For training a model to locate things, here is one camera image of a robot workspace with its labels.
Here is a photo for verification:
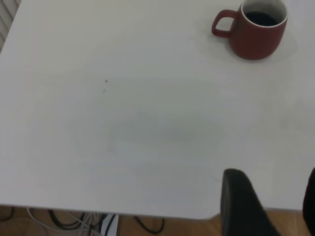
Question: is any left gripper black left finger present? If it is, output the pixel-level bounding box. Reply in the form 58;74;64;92
220;168;282;236

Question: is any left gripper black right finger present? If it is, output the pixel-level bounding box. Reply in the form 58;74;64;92
302;167;315;236

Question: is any red ceramic mug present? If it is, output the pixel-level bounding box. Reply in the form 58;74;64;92
211;0;288;61

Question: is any dark coffee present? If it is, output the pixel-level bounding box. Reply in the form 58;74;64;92
245;11;280;28

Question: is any white ribbed radiator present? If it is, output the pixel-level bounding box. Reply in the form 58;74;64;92
0;0;21;53

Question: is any black floor cable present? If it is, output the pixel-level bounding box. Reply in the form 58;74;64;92
48;208;87;230
133;216;165;234

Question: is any white floor cable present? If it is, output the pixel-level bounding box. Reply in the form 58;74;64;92
26;207;101;236

